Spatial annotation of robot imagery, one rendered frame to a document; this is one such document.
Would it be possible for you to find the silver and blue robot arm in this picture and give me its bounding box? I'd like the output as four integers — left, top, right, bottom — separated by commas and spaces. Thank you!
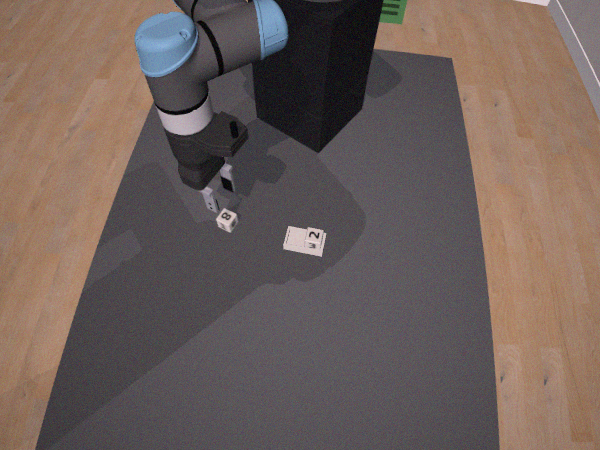
134, 0, 288, 115

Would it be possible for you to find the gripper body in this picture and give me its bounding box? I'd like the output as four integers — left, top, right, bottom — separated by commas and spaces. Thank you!
156, 93, 248, 191

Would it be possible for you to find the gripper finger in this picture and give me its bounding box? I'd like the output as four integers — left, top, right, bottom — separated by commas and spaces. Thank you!
220, 163, 235, 192
199, 186, 219, 213

